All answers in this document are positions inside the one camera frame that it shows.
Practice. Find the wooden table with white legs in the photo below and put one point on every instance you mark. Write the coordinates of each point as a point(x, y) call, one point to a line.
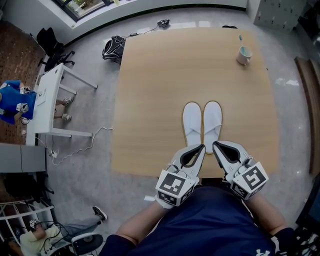
point(155, 100)

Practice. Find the black backpack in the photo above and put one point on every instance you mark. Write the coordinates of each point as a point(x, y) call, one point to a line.
point(112, 50)

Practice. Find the grey cabinet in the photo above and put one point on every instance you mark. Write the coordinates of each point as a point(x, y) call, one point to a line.
point(22, 158)

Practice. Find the person's navy shirt torso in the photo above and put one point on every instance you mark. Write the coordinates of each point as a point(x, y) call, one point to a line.
point(205, 225)

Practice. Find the white office chair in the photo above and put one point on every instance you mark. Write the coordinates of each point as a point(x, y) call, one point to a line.
point(87, 241)

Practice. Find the white slipper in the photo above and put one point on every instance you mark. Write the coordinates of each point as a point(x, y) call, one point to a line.
point(191, 120)
point(212, 120)

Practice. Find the person's right forearm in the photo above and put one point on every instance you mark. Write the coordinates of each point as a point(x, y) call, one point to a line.
point(267, 215)

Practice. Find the toothbrush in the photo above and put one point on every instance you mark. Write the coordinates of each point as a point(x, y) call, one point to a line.
point(241, 38)

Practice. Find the white paper sheet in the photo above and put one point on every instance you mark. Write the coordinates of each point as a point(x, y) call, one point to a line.
point(42, 96)

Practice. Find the black tablet screen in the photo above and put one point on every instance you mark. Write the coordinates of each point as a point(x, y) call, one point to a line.
point(312, 207)

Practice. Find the white small desk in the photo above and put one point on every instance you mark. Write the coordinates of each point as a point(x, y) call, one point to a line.
point(47, 117)

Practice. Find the white mug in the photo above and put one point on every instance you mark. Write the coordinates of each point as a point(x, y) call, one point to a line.
point(243, 58)

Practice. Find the black framed window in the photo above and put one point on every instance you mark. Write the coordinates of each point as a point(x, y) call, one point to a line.
point(80, 7)

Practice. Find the black gear pile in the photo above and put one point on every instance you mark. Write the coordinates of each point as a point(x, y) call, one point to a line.
point(229, 26)

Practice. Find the person's left forearm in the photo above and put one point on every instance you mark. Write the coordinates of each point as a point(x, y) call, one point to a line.
point(140, 225)

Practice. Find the white metal rack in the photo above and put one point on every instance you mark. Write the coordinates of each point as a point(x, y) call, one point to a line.
point(15, 215)

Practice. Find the white power strip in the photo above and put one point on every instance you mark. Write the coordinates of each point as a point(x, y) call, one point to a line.
point(54, 153)

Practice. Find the black office chair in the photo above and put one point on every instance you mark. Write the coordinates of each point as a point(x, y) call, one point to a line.
point(51, 47)

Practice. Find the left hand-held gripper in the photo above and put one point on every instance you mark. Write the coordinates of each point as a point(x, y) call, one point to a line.
point(175, 185)

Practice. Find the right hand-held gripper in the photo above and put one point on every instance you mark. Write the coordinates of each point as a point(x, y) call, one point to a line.
point(250, 180)

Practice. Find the grey lockers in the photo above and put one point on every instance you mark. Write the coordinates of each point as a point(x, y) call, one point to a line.
point(277, 12)

